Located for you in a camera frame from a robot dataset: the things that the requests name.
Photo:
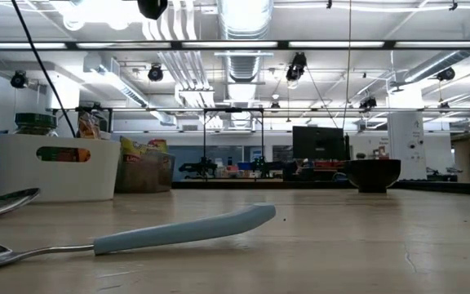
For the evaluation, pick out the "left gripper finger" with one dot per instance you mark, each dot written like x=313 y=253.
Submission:
x=152 y=8

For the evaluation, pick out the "white plastic bin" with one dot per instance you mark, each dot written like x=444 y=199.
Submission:
x=55 y=179

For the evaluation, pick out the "black ceiling spotlight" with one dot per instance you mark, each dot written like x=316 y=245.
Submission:
x=296 y=67
x=367 y=103
x=155 y=73
x=446 y=74
x=19 y=79

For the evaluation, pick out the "clear plastic bin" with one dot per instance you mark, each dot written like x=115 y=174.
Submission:
x=149 y=175

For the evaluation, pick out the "red labelled container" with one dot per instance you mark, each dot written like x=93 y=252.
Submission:
x=65 y=155

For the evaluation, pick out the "black monitor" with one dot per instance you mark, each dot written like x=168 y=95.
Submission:
x=318 y=141

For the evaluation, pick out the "black bowl with red interior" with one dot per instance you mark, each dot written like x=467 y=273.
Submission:
x=371 y=173

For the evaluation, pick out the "white pillar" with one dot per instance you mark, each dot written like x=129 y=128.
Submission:
x=406 y=139

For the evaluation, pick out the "silver air duct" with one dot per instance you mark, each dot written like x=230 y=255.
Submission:
x=245 y=20

